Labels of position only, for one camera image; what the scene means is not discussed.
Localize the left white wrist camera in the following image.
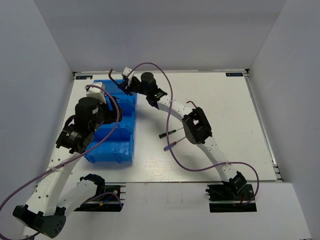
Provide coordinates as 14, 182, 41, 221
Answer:
85, 82, 107, 104

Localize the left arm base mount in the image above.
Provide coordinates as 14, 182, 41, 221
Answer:
75, 184, 126, 213

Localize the purple cable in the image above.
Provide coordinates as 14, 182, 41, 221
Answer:
126, 62, 260, 206
0, 84, 122, 238

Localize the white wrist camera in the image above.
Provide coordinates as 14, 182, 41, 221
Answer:
121, 67, 135, 86
85, 82, 107, 104

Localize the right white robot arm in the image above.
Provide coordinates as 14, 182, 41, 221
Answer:
118, 67, 247, 200

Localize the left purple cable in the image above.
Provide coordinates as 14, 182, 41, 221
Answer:
0, 84, 122, 238

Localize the blue corner label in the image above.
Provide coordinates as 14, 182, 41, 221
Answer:
225, 72, 244, 77
75, 75, 93, 80

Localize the black green precision screwdriver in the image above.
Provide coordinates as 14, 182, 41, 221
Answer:
158, 127, 183, 139

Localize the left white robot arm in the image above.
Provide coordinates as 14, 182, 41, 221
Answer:
13, 96, 122, 239

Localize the blue plastic bin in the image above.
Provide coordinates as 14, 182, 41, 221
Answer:
83, 79, 138, 165

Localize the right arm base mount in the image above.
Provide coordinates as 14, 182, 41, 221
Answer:
205, 184, 257, 213

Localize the right blue corner label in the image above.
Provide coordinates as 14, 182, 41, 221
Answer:
225, 72, 244, 77

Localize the blue red screwdriver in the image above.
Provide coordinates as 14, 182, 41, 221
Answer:
163, 136, 186, 152

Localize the left blue corner label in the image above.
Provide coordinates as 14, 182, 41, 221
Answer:
75, 75, 93, 80

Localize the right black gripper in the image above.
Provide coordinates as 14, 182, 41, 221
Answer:
119, 77, 150, 96

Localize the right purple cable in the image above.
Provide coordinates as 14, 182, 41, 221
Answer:
126, 62, 260, 206

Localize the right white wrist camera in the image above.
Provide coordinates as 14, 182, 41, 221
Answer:
121, 67, 135, 86

